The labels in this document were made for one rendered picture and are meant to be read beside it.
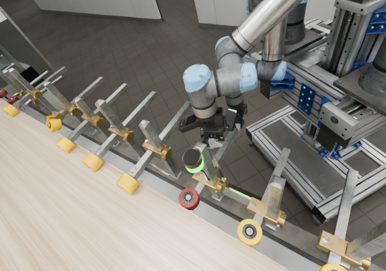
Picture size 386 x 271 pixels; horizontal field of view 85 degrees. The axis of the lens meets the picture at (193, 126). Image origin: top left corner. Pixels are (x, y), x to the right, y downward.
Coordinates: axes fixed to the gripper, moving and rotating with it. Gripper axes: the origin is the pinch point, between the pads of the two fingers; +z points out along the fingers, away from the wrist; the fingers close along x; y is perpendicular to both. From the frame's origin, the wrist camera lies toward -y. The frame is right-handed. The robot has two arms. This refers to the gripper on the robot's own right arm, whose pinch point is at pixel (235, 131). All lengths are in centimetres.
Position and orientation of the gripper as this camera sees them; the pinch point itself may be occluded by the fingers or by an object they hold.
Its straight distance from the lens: 108.9
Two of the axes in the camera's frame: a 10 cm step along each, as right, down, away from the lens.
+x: -8.2, -2.8, 5.0
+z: 2.4, 6.2, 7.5
